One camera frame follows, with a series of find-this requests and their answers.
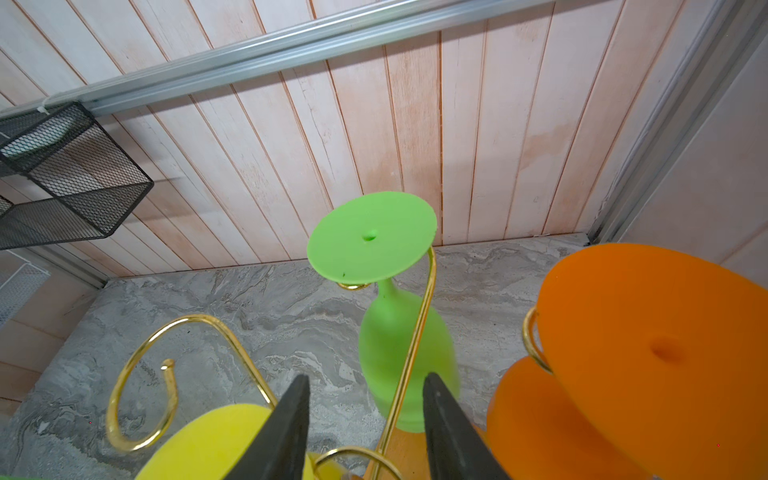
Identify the white mesh shelf organizer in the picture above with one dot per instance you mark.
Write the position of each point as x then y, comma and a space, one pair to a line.
20, 280

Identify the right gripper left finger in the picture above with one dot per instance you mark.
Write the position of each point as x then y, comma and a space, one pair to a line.
279, 450

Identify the back orange wine glass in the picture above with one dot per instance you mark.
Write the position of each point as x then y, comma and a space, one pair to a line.
641, 362

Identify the back green wine glass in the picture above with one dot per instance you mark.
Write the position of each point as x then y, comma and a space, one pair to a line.
371, 240

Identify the black mesh wall basket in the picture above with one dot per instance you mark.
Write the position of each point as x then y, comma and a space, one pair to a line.
92, 184

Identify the yellow wine glass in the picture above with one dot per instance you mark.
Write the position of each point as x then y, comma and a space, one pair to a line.
208, 447

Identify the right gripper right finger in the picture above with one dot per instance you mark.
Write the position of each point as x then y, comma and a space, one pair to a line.
455, 449

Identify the orange wooden rack base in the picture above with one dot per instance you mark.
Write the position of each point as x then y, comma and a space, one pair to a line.
408, 452

